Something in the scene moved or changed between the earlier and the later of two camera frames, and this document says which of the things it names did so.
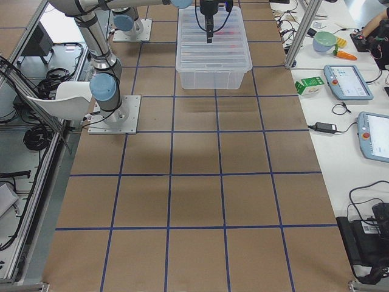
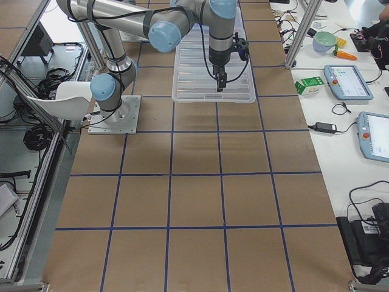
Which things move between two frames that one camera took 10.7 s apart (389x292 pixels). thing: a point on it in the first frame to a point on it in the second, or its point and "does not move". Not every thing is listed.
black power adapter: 325,128 does not move
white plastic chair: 72,100 does not move
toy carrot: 343,55 does not move
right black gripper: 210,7 to 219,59
